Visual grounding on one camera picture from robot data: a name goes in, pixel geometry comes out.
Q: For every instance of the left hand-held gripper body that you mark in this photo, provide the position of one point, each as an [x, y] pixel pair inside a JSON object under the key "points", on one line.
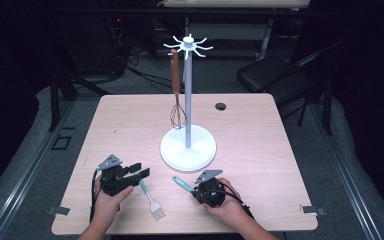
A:
{"points": [[111, 180]]}

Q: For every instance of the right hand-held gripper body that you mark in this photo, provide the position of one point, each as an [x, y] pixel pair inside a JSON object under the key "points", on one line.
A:
{"points": [[210, 191]]}

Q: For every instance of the white utensil rack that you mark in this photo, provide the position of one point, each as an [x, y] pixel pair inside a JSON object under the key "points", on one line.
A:
{"points": [[188, 150]]}

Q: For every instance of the person's left hand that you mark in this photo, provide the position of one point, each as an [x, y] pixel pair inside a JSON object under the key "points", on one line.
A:
{"points": [[108, 205]]}

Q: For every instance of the person's right hand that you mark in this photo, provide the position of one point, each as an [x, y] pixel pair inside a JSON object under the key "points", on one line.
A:
{"points": [[228, 210]]}

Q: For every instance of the metal table clamp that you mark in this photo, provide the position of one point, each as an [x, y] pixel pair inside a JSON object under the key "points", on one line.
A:
{"points": [[59, 210], [313, 210]]}

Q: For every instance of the black metal stand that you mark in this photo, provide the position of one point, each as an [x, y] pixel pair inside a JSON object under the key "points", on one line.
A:
{"points": [[55, 100]]}

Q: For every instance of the black folding chair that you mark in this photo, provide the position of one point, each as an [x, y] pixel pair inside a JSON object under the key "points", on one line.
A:
{"points": [[266, 75]]}

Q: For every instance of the dark computer tower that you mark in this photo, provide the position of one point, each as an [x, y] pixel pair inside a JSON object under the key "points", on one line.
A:
{"points": [[90, 43]]}

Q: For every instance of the white background table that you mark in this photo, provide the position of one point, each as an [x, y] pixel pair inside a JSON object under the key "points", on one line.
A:
{"points": [[233, 3]]}

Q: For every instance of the metal floor rail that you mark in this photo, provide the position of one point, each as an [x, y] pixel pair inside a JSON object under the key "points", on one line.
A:
{"points": [[30, 170], [346, 173]]}

